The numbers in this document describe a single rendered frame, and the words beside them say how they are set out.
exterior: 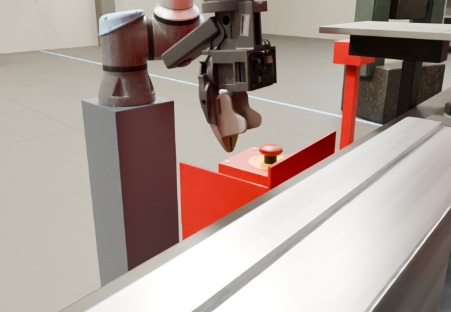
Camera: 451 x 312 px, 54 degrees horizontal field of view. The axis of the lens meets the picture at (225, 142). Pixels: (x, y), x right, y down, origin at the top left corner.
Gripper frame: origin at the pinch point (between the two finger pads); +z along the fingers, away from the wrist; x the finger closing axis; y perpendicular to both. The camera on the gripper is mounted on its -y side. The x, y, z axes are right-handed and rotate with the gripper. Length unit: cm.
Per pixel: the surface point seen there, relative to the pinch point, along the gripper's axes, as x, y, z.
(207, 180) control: -4.8, 0.0, 4.3
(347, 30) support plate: 15.2, 12.6, -14.9
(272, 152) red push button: 8.4, 2.9, 3.5
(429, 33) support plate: 14.7, 24.2, -14.1
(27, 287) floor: 18, -113, 74
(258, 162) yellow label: 8.4, 0.0, 5.6
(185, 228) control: -4.8, -5.3, 13.2
